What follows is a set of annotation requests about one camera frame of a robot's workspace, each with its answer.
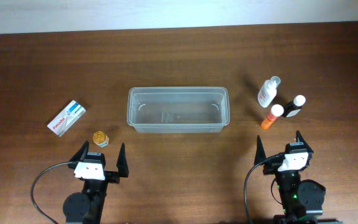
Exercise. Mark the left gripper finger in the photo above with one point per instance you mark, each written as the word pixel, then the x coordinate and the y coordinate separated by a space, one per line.
pixel 81 153
pixel 121 163

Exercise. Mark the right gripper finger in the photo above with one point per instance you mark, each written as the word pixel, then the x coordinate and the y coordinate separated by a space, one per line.
pixel 299 137
pixel 260 152

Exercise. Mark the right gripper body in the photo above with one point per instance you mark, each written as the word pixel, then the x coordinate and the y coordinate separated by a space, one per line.
pixel 269 169

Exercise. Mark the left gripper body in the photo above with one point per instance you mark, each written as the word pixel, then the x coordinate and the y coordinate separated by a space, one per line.
pixel 112 177

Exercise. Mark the small gold lid jar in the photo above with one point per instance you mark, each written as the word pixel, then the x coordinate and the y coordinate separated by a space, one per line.
pixel 100 138

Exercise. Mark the dark bottle white cap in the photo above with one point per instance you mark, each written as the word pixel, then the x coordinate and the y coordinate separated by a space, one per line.
pixel 294 107

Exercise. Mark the orange tube white cap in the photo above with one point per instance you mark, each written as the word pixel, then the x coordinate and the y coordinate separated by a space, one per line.
pixel 275 112

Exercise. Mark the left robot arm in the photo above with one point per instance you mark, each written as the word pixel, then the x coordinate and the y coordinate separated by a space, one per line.
pixel 87 205

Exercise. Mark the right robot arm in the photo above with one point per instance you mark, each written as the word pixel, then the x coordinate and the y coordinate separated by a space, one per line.
pixel 301 200

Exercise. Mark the clear plastic container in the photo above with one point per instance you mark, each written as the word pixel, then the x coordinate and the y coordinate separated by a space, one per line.
pixel 183 109

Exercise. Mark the white Panadol box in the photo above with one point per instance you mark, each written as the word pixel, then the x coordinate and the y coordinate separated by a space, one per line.
pixel 66 118

